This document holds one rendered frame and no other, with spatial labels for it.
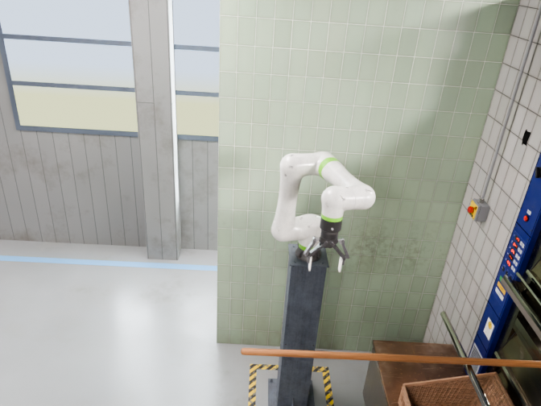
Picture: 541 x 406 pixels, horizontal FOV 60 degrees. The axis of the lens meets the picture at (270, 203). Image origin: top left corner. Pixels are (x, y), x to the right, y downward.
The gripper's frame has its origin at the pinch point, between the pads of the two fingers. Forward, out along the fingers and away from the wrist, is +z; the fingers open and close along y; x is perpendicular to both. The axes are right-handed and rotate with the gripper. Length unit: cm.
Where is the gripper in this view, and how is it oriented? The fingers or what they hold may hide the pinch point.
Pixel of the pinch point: (324, 267)
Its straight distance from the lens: 212.7
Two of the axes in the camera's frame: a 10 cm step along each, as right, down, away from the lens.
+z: -0.7, 8.9, 4.4
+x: 0.0, 4.5, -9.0
